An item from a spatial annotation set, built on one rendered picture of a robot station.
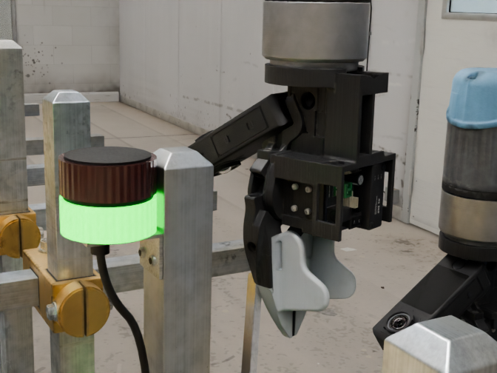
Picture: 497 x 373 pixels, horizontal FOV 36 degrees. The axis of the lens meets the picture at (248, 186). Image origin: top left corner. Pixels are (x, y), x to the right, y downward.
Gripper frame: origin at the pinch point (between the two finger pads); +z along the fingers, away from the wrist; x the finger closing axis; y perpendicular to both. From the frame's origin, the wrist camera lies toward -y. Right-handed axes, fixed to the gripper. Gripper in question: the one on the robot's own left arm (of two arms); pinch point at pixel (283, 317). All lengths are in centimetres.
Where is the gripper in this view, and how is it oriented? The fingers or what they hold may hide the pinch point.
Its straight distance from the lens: 61.7
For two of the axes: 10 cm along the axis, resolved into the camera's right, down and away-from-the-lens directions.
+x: 6.5, -1.6, 7.4
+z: -0.2, 9.7, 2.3
